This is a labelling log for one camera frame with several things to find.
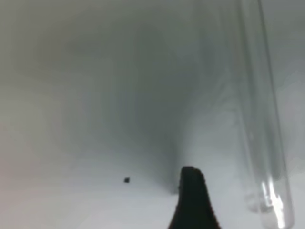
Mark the clear glass test tube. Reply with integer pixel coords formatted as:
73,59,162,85
237,0,295,229

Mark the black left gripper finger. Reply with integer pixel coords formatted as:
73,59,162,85
169,166,220,229

